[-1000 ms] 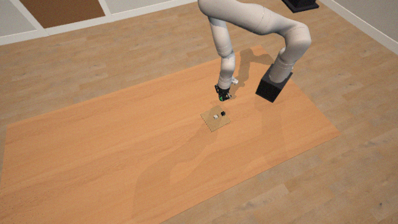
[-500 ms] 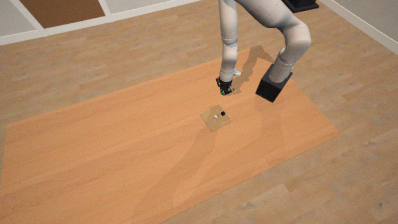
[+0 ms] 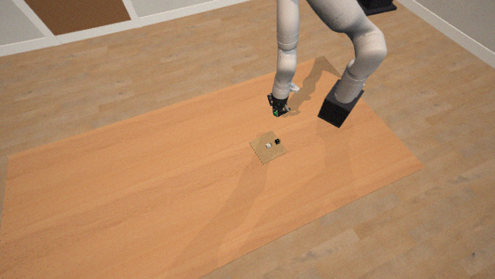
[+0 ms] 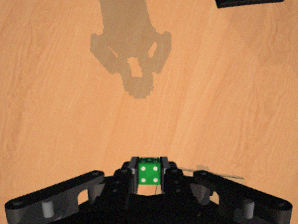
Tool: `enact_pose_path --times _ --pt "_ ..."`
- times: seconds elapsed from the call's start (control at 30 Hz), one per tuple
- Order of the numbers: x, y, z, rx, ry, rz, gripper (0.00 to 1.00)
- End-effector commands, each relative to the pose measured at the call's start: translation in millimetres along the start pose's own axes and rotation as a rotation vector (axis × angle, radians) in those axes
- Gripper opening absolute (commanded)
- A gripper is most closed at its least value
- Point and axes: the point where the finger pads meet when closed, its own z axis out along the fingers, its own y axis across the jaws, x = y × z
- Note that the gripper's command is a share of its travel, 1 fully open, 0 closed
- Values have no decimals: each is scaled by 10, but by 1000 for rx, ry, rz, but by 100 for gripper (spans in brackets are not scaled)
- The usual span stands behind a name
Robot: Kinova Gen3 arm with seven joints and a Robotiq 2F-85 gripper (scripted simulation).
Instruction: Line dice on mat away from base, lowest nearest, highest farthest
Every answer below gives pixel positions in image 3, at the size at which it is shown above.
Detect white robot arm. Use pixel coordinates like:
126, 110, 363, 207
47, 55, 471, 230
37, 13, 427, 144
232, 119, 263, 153
272, 0, 387, 103

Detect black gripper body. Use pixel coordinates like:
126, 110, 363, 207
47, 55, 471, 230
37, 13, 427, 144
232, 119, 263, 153
271, 94, 289, 108

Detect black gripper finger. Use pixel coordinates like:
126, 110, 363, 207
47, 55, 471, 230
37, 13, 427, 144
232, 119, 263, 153
267, 93, 277, 113
276, 104, 291, 117

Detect tan square mat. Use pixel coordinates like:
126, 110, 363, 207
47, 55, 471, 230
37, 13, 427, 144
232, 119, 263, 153
249, 131, 287, 164

